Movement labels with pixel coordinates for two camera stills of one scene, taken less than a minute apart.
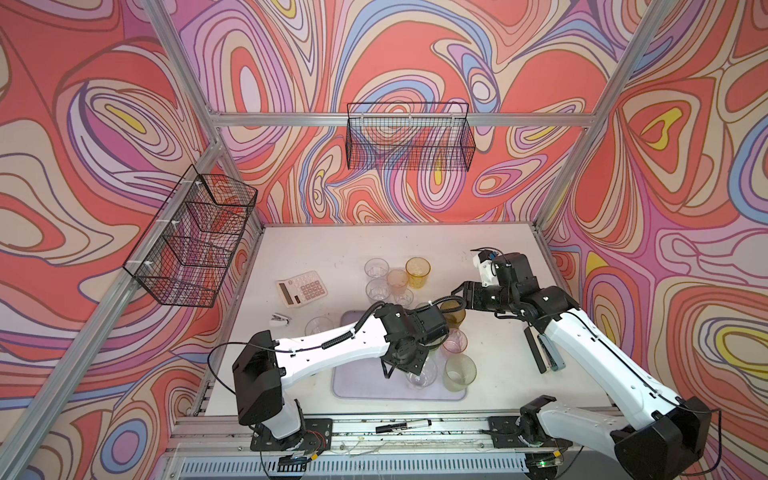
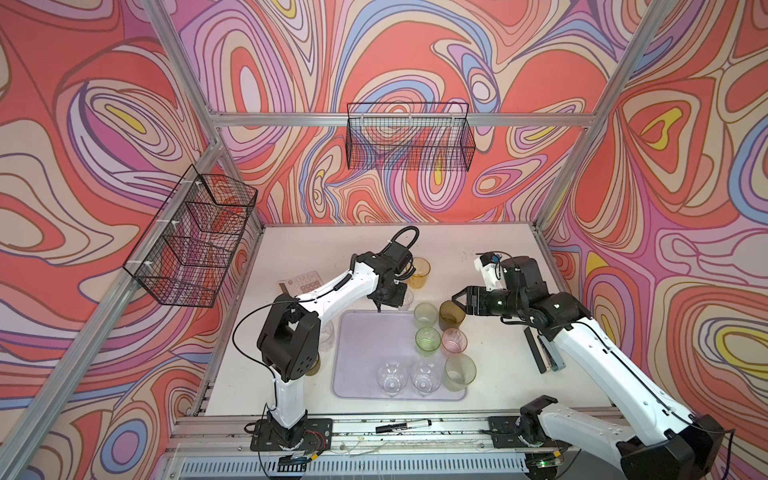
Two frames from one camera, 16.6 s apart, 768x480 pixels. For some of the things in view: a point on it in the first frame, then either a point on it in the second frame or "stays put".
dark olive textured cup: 453,318 stays put
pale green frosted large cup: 459,372 stays put
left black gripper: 417,369 to 397,302
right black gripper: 471,292 stays put
